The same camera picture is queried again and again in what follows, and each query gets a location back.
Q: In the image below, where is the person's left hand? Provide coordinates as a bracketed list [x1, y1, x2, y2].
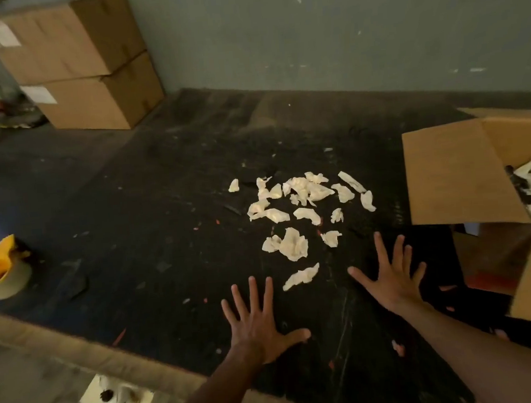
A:
[219, 272, 314, 368]

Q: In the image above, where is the person's right hand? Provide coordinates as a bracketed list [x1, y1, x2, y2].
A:
[344, 227, 432, 320]

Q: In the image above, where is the person's right forearm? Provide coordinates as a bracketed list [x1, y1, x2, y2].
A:
[397, 291, 531, 403]

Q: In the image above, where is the person's left forearm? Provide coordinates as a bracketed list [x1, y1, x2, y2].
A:
[145, 344, 277, 403]

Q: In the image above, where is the pile of crumpled white pieces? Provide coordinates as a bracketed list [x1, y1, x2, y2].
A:
[227, 166, 384, 297]

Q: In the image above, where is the open cardboard box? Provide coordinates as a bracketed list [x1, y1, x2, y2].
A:
[399, 102, 531, 345]

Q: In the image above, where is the white square sheet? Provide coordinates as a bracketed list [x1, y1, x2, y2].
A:
[77, 368, 155, 403]

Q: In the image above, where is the yellow tape dispenser with roll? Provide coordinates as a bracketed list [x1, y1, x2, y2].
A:
[0, 232, 37, 301]

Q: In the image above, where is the closed cardboard box small label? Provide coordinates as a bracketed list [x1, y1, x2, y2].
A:
[17, 50, 169, 139]

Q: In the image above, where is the heap of mixed clutter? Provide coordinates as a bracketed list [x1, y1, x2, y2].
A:
[0, 79, 50, 142]

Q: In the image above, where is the closed cardboard box large label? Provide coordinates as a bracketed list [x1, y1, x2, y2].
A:
[0, 0, 150, 89]

